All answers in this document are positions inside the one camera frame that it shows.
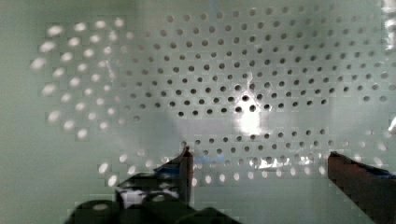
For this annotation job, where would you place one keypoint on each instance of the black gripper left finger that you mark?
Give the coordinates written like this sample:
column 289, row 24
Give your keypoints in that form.
column 174, row 178

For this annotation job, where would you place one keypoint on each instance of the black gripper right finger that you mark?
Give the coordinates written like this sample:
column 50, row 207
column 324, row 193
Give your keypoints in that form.
column 372, row 189

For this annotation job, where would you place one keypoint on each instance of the green plastic strainer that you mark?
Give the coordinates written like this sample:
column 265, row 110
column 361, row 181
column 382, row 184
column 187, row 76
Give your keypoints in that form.
column 261, row 91

